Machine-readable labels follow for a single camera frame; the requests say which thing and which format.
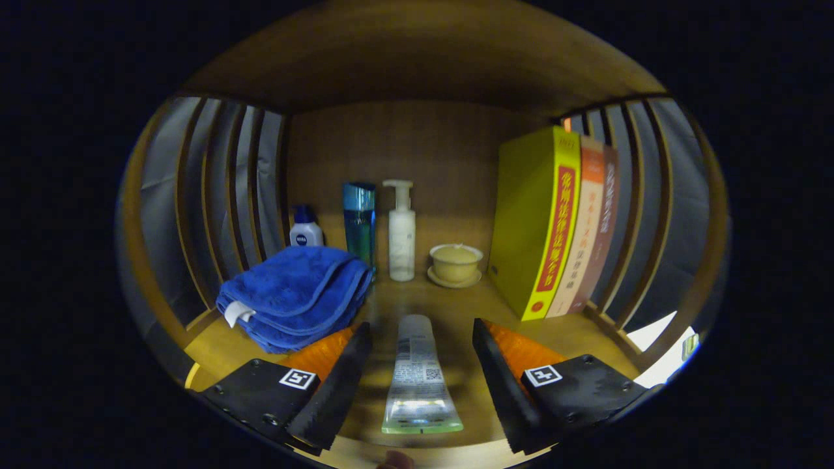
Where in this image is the blue folded towel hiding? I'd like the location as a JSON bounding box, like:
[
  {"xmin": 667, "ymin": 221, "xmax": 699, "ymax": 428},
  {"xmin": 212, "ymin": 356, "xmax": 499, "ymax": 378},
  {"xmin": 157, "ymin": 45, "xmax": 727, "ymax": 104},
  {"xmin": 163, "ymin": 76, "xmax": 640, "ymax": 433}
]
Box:
[{"xmin": 215, "ymin": 246, "xmax": 375, "ymax": 354}]

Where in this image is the blue glass bottle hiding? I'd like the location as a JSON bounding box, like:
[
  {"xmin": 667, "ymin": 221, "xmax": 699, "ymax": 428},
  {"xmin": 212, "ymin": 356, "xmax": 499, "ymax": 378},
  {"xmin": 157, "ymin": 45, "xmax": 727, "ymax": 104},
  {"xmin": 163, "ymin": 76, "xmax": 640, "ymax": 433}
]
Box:
[{"xmin": 343, "ymin": 182, "xmax": 377, "ymax": 274}]

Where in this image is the white pump bottle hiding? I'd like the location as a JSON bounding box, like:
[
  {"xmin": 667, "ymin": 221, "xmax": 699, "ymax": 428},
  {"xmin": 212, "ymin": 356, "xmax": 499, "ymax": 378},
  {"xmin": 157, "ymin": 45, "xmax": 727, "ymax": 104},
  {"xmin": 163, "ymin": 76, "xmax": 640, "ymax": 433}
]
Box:
[{"xmin": 382, "ymin": 179, "xmax": 416, "ymax": 282}]

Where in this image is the small white blue-capped bottle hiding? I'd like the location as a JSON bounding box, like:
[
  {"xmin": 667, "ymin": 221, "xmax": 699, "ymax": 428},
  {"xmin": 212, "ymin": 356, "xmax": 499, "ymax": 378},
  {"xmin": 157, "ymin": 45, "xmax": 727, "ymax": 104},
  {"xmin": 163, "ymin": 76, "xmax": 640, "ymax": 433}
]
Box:
[{"xmin": 289, "ymin": 205, "xmax": 324, "ymax": 248}]

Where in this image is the wooden cabinet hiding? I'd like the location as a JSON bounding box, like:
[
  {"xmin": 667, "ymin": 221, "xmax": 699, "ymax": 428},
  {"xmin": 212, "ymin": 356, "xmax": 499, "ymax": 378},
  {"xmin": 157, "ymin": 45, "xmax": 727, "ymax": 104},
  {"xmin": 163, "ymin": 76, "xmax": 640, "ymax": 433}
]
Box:
[{"xmin": 117, "ymin": 0, "xmax": 730, "ymax": 391}]

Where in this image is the brown book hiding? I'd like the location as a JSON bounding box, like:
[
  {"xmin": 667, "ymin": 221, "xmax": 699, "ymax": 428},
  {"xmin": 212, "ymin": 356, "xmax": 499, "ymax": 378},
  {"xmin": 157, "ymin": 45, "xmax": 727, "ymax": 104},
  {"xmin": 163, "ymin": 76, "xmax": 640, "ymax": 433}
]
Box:
[{"xmin": 570, "ymin": 145, "xmax": 620, "ymax": 315}]

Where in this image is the beige lidded teacup with saucer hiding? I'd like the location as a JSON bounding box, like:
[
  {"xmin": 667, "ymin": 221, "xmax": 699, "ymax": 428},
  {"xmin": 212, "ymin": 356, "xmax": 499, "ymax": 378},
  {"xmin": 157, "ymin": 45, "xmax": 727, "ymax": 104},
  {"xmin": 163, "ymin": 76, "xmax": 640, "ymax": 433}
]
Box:
[{"xmin": 427, "ymin": 243, "xmax": 484, "ymax": 289}]

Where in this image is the white side cabinet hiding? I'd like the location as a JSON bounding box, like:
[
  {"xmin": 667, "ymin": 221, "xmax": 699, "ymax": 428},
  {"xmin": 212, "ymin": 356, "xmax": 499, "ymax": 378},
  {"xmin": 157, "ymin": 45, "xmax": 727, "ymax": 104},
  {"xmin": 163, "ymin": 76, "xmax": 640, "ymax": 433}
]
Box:
[{"xmin": 625, "ymin": 311, "xmax": 701, "ymax": 388}]

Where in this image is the orange cream book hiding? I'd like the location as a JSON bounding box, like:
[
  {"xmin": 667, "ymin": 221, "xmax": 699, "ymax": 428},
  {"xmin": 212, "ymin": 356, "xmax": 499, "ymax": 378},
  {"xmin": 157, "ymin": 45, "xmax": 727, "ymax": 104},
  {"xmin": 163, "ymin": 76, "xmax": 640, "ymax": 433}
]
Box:
[{"xmin": 546, "ymin": 135, "xmax": 605, "ymax": 319}]

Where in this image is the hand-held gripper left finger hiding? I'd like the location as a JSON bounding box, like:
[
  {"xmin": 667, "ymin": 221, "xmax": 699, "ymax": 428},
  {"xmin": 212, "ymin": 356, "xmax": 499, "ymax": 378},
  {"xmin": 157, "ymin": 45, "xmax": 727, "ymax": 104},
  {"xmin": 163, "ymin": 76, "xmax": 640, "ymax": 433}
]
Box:
[{"xmin": 195, "ymin": 321, "xmax": 374, "ymax": 457}]

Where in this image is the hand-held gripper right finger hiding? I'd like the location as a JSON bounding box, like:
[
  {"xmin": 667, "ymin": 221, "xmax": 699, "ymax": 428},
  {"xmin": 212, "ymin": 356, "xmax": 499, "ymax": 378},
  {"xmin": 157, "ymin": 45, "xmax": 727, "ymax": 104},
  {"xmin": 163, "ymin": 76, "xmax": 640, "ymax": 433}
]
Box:
[{"xmin": 472, "ymin": 318, "xmax": 652, "ymax": 455}]

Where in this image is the yellow book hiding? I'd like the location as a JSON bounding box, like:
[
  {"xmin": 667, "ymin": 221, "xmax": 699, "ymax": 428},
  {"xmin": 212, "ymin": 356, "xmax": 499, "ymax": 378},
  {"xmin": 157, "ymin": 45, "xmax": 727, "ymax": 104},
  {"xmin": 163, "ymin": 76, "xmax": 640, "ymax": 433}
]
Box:
[{"xmin": 487, "ymin": 126, "xmax": 582, "ymax": 322}]

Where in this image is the wooden countertop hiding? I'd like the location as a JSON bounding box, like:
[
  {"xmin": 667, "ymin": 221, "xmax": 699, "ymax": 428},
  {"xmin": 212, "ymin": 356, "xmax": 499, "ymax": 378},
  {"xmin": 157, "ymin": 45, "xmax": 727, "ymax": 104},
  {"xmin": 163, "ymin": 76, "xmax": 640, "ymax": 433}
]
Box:
[{"xmin": 182, "ymin": 270, "xmax": 646, "ymax": 469}]

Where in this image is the white green cream tube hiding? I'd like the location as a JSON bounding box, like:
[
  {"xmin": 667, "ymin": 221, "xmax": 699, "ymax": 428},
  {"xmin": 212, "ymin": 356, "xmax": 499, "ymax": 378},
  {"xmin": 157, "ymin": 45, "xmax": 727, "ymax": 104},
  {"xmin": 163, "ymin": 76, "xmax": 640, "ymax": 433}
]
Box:
[{"xmin": 381, "ymin": 314, "xmax": 465, "ymax": 435}]

